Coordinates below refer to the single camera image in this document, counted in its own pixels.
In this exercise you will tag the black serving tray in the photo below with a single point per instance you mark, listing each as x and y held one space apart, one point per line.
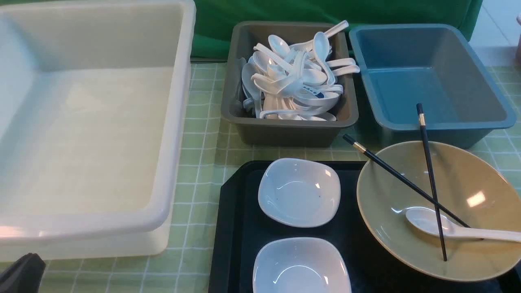
242 229

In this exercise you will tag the white soup spoon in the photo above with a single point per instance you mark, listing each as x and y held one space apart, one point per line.
426 220

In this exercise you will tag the white spoon top sticking out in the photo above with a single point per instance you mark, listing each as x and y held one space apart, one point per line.
329 33

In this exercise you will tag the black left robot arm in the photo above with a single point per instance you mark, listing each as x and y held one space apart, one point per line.
23 275

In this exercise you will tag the grey plastic bin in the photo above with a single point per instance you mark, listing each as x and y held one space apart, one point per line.
278 132

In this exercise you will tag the white spoon right edge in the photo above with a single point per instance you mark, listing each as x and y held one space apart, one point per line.
352 69

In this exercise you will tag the white spoon left side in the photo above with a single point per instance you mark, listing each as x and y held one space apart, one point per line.
251 91

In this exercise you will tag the beige noodle bowl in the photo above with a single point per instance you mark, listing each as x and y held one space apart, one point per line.
468 187

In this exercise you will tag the white spoon upright centre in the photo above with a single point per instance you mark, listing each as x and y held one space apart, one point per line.
320 53

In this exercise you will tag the green backdrop cloth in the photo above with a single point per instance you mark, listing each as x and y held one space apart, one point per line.
216 19

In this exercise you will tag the blue plastic bin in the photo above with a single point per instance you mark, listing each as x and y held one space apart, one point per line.
402 65

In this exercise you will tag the white square dish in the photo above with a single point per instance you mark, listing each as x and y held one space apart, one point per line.
299 193
300 265

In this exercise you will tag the large white plastic tub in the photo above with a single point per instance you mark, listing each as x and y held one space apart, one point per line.
93 100

